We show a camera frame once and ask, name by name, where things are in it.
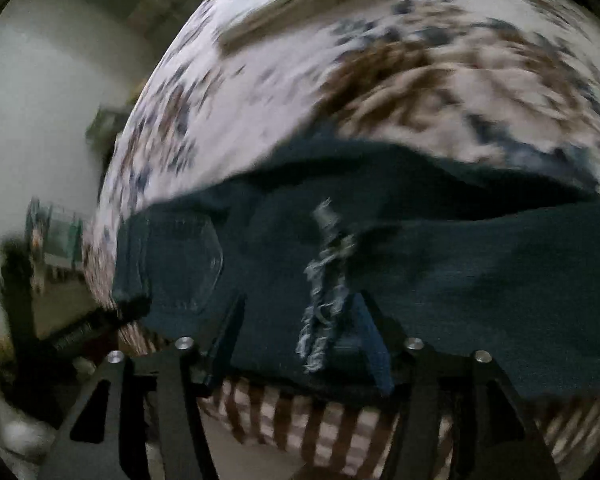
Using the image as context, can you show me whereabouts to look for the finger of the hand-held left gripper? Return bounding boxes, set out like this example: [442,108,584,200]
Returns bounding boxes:
[45,294,153,357]

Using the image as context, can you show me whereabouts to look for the teal storage rack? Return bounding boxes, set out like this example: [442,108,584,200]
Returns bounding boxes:
[25,197,83,268]

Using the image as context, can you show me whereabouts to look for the brown checkered bed sheet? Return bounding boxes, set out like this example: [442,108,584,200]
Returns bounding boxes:
[115,320,600,480]

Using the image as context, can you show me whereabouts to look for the floral bedspread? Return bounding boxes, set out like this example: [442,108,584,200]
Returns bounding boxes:
[82,0,600,311]

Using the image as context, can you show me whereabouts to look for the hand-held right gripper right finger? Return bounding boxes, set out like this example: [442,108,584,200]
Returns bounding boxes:
[350,290,561,480]

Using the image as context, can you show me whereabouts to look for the dark blue jeans pants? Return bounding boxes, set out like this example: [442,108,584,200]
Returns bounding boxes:
[112,130,600,406]

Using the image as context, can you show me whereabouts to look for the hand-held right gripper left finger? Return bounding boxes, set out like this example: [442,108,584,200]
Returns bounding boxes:
[40,292,248,480]

